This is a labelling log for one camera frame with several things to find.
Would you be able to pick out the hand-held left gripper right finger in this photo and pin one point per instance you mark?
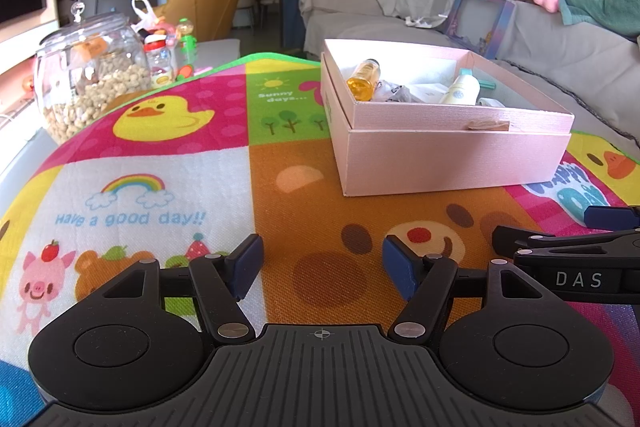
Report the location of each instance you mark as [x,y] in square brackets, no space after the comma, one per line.
[397,267]

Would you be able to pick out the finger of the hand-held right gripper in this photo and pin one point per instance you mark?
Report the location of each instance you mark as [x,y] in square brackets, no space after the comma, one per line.
[530,242]
[612,218]

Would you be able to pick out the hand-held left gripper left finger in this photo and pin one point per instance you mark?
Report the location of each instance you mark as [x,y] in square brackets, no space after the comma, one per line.
[247,264]

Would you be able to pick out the pink cardboard box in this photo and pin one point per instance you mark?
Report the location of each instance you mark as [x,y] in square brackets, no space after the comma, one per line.
[440,157]

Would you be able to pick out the teal plastic item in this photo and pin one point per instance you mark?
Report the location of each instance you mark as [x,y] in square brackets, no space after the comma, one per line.
[475,77]

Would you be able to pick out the small white packet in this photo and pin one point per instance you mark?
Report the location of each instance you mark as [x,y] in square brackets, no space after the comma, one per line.
[492,102]

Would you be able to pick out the colourful cartoon play mat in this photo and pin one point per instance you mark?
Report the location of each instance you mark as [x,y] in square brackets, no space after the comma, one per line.
[150,147]

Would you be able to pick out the white plastic bottle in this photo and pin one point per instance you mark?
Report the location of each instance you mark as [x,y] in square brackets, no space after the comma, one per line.
[462,89]

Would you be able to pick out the grey covered sofa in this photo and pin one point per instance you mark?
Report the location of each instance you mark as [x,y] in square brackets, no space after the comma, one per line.
[550,52]

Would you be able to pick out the amber glass bottle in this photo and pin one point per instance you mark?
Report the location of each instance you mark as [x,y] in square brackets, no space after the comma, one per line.
[362,82]

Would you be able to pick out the pink stick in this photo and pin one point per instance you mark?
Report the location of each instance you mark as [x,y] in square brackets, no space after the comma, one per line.
[202,70]

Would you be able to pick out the orange green small toy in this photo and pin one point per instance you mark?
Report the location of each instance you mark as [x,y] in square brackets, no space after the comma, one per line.
[185,71]

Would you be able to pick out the teal blanket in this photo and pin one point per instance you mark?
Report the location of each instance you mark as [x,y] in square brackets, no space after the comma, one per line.
[600,7]

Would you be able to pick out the purple window box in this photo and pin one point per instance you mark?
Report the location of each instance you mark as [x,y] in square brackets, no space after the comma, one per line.
[500,29]

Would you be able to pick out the small red-lidded plastic jar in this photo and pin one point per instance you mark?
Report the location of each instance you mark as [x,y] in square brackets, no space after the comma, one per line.
[160,64]

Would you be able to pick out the glass jar of peanuts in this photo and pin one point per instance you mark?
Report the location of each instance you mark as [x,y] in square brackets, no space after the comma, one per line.
[100,82]

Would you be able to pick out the white paper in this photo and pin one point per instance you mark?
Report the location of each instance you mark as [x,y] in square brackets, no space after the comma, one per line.
[422,22]

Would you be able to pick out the white plastic bag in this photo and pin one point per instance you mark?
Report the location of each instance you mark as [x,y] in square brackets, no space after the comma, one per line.
[147,19]

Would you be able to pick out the orange round ornament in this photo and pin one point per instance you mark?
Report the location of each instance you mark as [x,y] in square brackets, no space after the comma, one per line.
[28,83]

